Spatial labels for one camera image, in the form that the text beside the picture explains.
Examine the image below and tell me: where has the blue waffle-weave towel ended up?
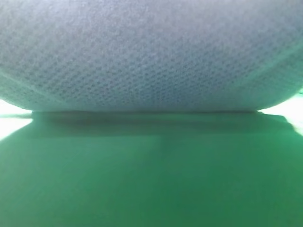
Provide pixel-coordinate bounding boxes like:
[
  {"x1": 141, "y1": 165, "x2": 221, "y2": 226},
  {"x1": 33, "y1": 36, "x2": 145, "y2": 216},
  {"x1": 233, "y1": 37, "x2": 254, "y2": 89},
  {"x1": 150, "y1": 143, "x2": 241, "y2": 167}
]
[{"x1": 0, "y1": 0, "x2": 303, "y2": 112}]

